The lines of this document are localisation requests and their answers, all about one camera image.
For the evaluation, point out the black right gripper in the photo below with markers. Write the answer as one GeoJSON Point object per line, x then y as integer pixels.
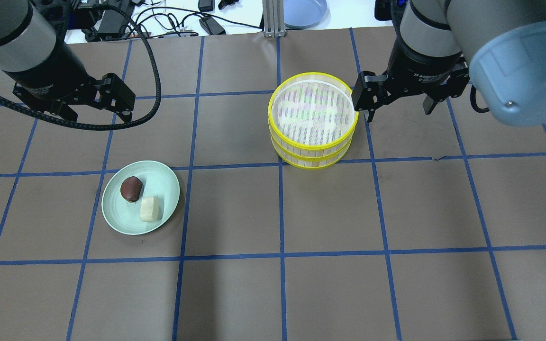
{"type": "Point", "coordinates": [422, 64]}

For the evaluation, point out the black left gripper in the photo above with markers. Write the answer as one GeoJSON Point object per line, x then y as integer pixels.
{"type": "Point", "coordinates": [44, 68]}

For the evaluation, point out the yellow steamer top layer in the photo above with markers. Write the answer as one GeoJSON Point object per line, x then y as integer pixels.
{"type": "Point", "coordinates": [312, 111]}

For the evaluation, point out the yellow steamer layer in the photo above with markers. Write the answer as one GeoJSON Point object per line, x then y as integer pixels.
{"type": "Point", "coordinates": [309, 159]}
{"type": "Point", "coordinates": [312, 111]}

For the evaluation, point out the brown bun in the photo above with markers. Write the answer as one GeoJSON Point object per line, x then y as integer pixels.
{"type": "Point", "coordinates": [131, 188]}

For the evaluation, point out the white bun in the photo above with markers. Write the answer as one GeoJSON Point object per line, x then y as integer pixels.
{"type": "Point", "coordinates": [149, 209]}

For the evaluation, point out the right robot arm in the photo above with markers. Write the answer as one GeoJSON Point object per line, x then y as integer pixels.
{"type": "Point", "coordinates": [498, 46]}

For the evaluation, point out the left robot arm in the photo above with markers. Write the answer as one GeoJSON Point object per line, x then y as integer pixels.
{"type": "Point", "coordinates": [29, 43]}

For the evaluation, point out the yellow steamer bottom layer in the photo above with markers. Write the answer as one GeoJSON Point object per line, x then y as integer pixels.
{"type": "Point", "coordinates": [309, 159]}

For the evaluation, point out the light green plate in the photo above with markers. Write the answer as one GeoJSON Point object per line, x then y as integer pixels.
{"type": "Point", "coordinates": [158, 180]}

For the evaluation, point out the blue plate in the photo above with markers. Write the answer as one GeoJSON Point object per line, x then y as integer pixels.
{"type": "Point", "coordinates": [302, 14]}

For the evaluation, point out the black power adapter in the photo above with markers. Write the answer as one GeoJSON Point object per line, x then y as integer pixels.
{"type": "Point", "coordinates": [211, 26]}

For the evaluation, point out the aluminium frame post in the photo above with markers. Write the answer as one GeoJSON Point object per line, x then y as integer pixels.
{"type": "Point", "coordinates": [273, 18]}

